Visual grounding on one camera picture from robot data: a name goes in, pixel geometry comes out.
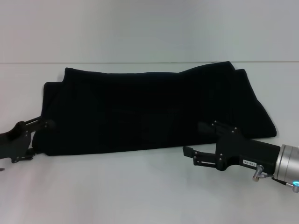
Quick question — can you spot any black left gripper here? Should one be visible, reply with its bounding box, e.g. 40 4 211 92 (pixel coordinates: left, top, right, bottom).
0 117 57 163

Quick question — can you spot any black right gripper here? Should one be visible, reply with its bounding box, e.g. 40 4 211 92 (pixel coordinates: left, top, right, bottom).
183 120 281 175

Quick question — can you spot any black shirt with FREE! print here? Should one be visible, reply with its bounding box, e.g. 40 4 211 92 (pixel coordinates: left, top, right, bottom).
35 61 278 156

